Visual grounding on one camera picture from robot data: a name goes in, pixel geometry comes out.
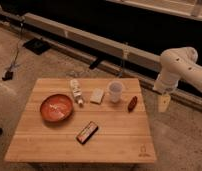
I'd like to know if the dark red pepper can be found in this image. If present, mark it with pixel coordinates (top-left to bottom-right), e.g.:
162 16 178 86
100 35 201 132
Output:
128 96 138 112

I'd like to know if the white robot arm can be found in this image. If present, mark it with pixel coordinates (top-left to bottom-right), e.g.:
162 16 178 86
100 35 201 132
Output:
153 47 202 112

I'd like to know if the white ceramic cup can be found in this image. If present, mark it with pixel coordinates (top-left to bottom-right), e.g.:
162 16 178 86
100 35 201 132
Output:
108 81 124 103

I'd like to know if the orange ceramic bowl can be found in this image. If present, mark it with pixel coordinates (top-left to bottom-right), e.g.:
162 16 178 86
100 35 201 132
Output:
40 94 73 122

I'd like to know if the black floor mat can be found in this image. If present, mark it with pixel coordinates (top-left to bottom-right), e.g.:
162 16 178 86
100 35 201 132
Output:
23 38 51 55

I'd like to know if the beige sponge block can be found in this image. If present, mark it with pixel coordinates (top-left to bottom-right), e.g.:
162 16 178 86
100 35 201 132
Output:
90 88 104 104

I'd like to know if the black floor cable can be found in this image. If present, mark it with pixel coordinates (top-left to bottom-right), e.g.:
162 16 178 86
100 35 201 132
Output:
0 19 26 89

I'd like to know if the wooden table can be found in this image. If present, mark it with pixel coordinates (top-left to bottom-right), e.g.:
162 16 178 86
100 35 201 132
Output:
5 78 156 164

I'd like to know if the long beige wall rail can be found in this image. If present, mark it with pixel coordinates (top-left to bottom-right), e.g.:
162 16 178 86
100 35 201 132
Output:
0 7 202 111

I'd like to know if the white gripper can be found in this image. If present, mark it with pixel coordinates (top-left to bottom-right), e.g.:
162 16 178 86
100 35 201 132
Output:
153 74 177 112

